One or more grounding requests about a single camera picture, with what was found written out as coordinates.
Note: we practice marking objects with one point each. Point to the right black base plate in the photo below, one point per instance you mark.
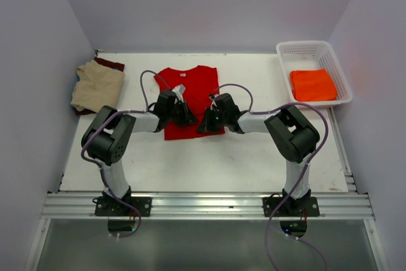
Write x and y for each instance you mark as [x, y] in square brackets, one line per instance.
[285, 206]

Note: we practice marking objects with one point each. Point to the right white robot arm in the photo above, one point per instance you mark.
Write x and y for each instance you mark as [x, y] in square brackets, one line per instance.
[293, 134]

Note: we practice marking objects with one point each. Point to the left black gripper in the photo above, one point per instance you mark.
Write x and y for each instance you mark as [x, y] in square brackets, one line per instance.
[188, 117]

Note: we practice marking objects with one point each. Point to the white plastic basket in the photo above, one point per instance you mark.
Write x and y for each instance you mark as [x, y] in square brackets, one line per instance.
[313, 55]

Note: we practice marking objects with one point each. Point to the aluminium mounting rail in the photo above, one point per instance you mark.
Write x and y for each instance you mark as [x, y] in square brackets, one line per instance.
[212, 206]

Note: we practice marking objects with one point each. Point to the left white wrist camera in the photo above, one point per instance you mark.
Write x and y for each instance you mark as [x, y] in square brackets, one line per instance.
[179, 91]

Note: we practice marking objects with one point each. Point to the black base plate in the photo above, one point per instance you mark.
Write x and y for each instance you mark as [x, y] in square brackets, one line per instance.
[285, 206]
[107, 206]

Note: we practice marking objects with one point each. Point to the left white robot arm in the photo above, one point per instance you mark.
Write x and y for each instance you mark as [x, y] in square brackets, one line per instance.
[106, 139]

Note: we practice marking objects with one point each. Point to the folded beige t shirt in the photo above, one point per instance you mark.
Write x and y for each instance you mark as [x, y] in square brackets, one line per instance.
[96, 88]

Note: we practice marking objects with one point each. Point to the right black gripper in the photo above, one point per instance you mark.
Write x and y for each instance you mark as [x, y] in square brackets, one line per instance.
[206, 125]

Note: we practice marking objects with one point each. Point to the folded orange t shirt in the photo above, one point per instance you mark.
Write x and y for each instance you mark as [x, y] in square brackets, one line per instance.
[312, 85]

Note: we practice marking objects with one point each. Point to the red t shirt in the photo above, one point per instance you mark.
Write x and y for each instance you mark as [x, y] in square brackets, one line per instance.
[199, 83]

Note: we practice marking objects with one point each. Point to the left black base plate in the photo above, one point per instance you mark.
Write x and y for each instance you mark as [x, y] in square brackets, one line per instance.
[107, 206]

